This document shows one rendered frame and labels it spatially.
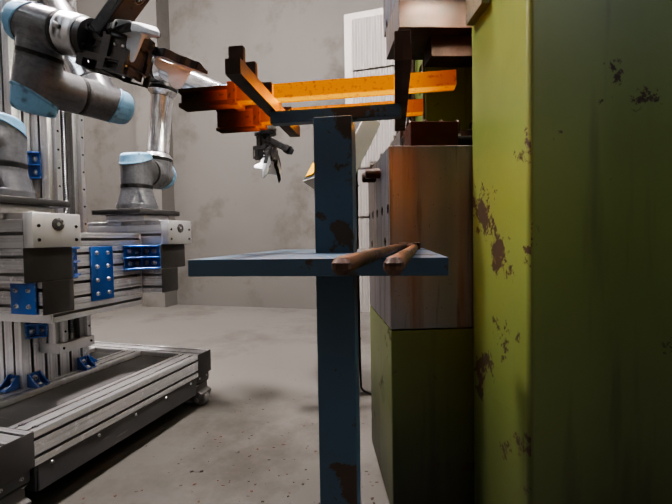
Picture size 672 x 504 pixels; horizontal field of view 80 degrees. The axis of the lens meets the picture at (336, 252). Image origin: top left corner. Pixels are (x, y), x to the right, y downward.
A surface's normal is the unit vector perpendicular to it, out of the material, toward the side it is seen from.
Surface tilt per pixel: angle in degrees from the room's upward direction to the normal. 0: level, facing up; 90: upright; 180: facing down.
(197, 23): 90
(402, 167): 90
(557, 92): 90
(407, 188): 90
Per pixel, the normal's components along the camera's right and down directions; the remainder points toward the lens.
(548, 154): 0.05, 0.04
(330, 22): -0.28, 0.04
